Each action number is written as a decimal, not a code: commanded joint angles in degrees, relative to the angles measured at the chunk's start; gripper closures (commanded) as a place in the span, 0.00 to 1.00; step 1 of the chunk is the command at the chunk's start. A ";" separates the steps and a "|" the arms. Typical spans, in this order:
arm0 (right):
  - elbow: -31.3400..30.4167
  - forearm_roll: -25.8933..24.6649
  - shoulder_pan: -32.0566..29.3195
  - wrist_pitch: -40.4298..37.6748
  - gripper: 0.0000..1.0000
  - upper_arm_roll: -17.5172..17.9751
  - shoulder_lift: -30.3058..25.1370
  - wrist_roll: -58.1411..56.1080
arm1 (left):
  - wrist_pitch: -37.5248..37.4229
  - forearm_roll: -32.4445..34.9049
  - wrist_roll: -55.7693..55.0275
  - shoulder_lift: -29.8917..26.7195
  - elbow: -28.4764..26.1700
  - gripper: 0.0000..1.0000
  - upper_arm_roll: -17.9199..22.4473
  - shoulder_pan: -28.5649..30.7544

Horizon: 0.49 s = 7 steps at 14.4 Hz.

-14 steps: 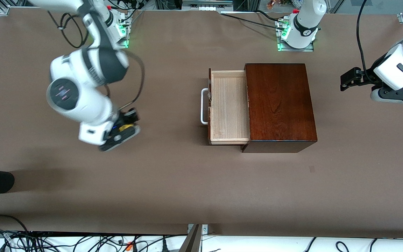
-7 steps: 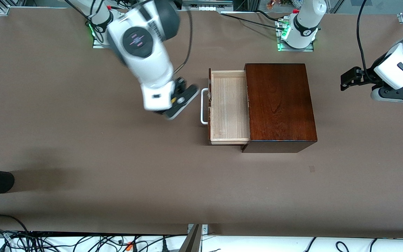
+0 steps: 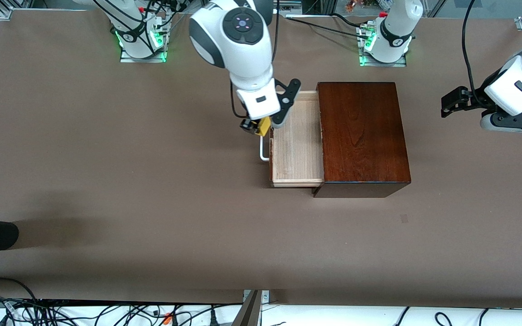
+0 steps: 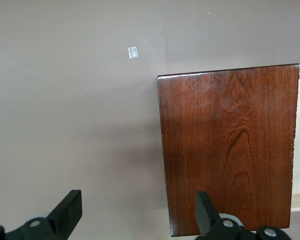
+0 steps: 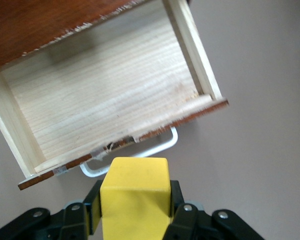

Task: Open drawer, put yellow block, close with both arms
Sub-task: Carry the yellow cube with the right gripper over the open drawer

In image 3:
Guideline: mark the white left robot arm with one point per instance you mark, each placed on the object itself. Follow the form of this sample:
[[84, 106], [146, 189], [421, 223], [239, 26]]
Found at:
[[397, 27]]

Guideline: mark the orange brown background clutter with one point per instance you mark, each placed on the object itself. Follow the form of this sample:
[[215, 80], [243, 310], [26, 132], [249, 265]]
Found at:
[[354, 5]]

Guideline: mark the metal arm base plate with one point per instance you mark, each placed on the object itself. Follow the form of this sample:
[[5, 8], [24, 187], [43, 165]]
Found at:
[[383, 64], [143, 59]]

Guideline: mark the yellow cube block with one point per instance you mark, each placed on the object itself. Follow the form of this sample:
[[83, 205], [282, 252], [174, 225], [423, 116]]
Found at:
[[264, 127]]

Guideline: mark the white power strip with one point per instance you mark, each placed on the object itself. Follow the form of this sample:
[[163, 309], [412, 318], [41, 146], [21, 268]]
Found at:
[[288, 5]]

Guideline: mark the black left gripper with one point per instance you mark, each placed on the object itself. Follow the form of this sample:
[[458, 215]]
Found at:
[[475, 98]]

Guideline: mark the dark brown wooden cabinet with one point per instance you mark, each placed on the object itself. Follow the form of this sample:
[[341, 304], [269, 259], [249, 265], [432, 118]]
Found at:
[[365, 136]]

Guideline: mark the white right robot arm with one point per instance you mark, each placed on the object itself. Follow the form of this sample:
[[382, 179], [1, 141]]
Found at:
[[243, 54]]

